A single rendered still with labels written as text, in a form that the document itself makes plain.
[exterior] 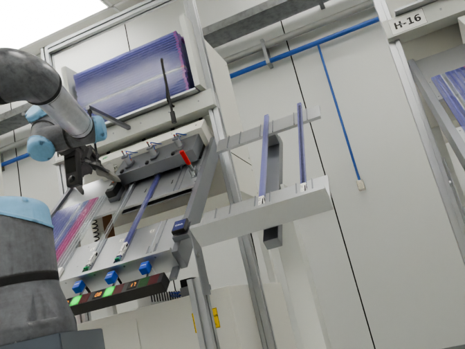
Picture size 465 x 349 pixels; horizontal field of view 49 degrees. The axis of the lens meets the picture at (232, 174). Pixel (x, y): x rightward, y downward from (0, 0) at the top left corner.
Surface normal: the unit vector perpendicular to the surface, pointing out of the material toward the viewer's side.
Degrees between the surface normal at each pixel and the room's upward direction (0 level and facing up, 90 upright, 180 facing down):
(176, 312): 90
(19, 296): 72
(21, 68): 104
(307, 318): 90
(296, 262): 90
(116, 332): 90
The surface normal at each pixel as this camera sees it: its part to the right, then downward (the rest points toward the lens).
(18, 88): 0.52, 0.62
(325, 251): -0.35, -0.18
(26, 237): 0.59, -0.34
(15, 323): 0.10, -0.58
